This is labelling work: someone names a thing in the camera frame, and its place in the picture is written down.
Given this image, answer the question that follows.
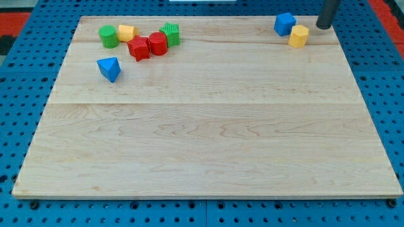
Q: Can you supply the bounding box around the blue cube block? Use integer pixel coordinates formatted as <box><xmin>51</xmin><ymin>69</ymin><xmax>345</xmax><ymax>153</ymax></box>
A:
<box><xmin>274</xmin><ymin>13</ymin><xmax>297</xmax><ymax>37</ymax></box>

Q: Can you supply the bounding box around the green star block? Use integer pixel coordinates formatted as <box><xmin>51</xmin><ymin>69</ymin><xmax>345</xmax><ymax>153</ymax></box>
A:
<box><xmin>159</xmin><ymin>22</ymin><xmax>181</xmax><ymax>48</ymax></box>

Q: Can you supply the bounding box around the red star block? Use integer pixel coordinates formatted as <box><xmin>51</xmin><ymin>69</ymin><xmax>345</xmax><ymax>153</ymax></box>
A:
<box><xmin>127</xmin><ymin>36</ymin><xmax>150</xmax><ymax>61</ymax></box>

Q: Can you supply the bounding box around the yellow hexagon block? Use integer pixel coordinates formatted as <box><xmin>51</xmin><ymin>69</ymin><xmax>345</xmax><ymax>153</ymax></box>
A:
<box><xmin>288</xmin><ymin>25</ymin><xmax>309</xmax><ymax>49</ymax></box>

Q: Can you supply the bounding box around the light wooden board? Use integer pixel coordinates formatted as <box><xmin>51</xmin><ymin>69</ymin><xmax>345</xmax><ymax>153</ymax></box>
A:
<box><xmin>12</xmin><ymin>16</ymin><xmax>403</xmax><ymax>200</ymax></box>

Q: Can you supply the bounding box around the red cylinder block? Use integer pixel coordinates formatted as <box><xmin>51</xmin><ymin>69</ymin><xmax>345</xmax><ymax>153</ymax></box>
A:
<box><xmin>149</xmin><ymin>32</ymin><xmax>168</xmax><ymax>55</ymax></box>

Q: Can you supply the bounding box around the blue triangle block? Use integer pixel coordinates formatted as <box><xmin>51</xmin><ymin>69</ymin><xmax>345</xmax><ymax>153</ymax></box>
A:
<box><xmin>97</xmin><ymin>57</ymin><xmax>121</xmax><ymax>83</ymax></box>

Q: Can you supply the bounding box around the yellow pentagon block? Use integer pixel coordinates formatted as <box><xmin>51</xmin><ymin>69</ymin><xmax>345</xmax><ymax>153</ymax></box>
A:
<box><xmin>117</xmin><ymin>25</ymin><xmax>140</xmax><ymax>42</ymax></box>

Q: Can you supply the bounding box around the green cylinder block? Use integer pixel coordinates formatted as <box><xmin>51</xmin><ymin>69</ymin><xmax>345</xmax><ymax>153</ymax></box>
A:
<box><xmin>98</xmin><ymin>25</ymin><xmax>119</xmax><ymax>49</ymax></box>

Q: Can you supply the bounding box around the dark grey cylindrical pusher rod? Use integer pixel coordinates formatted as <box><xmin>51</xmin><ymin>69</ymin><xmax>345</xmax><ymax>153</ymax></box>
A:
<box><xmin>316</xmin><ymin>0</ymin><xmax>341</xmax><ymax>30</ymax></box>

